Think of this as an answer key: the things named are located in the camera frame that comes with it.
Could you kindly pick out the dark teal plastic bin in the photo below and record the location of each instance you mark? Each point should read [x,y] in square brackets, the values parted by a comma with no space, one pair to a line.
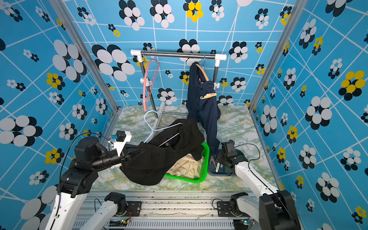
[223,171]

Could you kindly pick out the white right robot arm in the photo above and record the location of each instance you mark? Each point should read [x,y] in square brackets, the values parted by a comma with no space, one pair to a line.
[258,184]

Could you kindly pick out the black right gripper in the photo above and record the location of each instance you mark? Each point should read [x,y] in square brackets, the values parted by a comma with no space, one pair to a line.
[218,157]

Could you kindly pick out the navy blue shorts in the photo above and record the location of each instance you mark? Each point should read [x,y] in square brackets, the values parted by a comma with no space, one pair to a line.
[206,112]

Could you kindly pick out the black shorts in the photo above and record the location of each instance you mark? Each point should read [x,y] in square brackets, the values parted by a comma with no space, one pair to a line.
[153,160]

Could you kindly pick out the pink clothespin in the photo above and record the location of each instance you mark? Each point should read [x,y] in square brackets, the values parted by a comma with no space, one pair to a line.
[212,161]

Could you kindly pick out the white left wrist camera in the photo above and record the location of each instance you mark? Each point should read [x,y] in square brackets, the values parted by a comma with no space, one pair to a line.
[119,140]

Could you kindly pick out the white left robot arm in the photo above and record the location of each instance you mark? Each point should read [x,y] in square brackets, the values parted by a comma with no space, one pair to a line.
[76,183]

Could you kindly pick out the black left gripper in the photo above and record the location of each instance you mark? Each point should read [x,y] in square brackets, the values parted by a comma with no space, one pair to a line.
[128,155]

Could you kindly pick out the beige shorts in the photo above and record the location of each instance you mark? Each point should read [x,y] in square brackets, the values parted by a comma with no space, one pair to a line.
[187,167]

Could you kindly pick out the wooden clothespin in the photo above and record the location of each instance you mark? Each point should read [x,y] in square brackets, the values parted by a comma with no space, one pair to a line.
[208,96]

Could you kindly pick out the wooden hanger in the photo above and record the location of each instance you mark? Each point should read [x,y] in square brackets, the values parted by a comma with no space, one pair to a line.
[202,70]

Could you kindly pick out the white metal clothes rack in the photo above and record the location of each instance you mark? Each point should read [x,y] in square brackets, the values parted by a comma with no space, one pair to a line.
[201,56]

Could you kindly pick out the green plastic basket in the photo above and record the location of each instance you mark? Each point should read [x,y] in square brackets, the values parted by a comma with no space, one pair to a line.
[204,170]

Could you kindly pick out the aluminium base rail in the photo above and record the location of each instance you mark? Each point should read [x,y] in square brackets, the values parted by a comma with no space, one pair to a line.
[185,210]

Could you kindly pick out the pink plastic hanger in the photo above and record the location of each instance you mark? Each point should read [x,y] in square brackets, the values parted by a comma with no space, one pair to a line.
[148,82]

